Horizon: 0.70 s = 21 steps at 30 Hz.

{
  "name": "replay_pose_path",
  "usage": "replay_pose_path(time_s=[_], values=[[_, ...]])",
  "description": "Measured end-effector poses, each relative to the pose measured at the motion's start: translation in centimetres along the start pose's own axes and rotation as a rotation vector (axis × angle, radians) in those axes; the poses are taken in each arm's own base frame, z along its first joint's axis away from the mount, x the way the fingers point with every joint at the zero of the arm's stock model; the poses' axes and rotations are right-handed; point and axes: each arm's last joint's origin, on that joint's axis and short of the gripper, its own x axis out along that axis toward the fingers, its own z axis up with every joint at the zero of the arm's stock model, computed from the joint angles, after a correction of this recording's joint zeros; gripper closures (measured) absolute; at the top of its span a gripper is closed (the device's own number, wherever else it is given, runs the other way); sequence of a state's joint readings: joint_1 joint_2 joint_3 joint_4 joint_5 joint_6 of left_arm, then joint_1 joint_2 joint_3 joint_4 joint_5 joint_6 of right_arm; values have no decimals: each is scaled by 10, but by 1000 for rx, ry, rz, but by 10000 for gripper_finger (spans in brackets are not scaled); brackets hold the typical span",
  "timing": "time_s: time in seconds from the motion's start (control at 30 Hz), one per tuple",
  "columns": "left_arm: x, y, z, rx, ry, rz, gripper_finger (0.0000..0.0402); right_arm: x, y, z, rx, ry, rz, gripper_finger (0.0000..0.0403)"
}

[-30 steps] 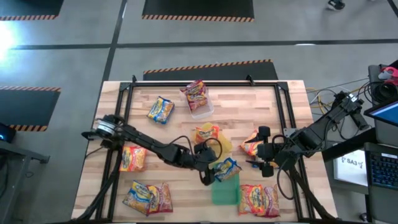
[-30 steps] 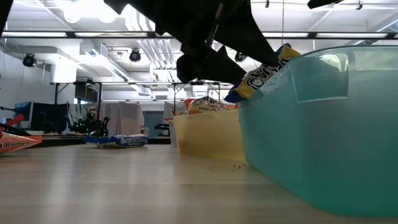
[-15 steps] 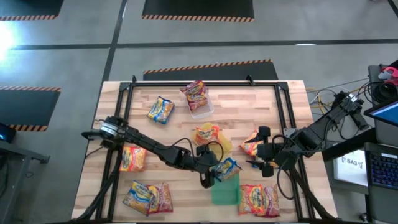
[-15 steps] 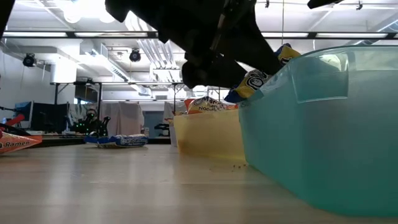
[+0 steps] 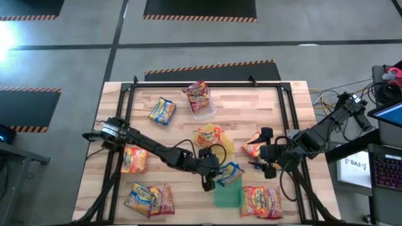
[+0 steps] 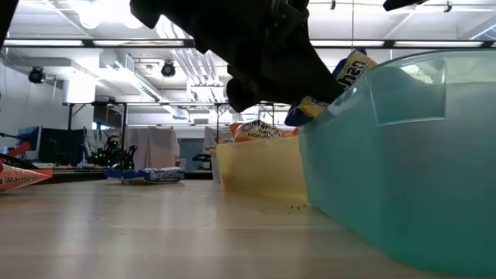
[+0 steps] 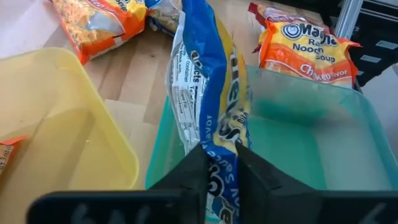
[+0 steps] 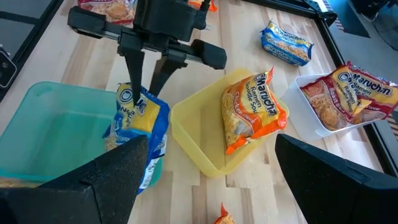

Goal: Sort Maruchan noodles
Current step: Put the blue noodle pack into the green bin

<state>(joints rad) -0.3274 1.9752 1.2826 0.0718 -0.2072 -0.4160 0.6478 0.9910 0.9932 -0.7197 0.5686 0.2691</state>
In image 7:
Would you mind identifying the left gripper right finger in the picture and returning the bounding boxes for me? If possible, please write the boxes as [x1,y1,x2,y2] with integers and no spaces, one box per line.
[236,143,321,224]

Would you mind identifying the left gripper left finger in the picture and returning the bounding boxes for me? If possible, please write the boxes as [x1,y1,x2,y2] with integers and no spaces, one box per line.
[149,143,208,224]

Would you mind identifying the green plastic container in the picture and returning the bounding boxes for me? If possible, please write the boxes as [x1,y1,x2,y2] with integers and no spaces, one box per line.
[145,64,398,224]

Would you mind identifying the yellow plastic container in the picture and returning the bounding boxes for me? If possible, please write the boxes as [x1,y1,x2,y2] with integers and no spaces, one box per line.
[0,47,140,224]

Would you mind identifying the orange Maruchan ramen packet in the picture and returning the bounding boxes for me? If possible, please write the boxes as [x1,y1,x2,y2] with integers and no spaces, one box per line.
[0,134,28,177]
[257,19,362,90]
[50,0,147,65]

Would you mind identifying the silver aluminium extrusion post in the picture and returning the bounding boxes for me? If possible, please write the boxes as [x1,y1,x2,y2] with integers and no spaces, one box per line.
[334,0,364,40]

